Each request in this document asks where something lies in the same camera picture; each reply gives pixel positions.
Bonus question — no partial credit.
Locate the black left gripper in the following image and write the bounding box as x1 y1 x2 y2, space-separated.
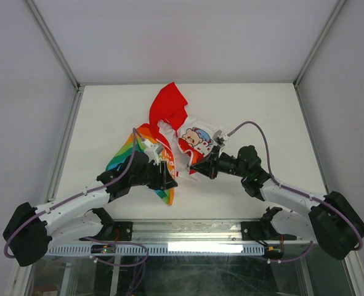
130 160 177 191

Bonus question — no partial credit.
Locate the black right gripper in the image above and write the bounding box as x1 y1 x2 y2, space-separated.
189 145 248 179

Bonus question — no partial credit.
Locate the red white rainbow kids jacket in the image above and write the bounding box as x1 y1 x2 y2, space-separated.
97 83 221 205

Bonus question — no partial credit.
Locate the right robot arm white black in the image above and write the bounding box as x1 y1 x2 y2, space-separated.
192 146 364 260

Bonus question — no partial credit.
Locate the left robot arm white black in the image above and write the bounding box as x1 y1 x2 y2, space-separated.
2 152 177 267

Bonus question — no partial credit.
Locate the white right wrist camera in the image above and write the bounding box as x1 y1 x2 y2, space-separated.
212 130 230 147

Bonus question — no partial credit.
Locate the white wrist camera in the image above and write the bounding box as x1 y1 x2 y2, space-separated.
142 139 163 163
212 130 230 147

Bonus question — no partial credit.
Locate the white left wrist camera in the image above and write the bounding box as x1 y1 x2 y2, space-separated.
142 139 163 163

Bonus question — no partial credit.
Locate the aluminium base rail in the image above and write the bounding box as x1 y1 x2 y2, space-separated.
46 218 324 246

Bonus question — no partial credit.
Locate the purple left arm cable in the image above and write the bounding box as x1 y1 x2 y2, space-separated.
3 128 148 258

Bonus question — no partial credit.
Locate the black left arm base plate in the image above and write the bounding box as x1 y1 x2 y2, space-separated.
91 221 133 242

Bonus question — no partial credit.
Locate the grey slotted cable duct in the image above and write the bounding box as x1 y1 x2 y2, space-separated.
47 242 264 257

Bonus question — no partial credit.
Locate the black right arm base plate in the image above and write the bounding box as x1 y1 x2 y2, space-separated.
240 221 297 245

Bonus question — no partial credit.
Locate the purple cable under rail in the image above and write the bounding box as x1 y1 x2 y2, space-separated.
86 236 152 296

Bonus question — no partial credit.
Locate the left aluminium frame post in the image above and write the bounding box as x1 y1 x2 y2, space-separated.
23 0 80 90

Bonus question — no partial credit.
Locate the aluminium frame post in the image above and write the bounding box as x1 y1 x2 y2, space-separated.
293 0 348 89
23 0 80 90

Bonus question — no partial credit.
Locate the right aluminium frame post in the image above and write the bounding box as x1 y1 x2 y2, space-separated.
293 0 348 89

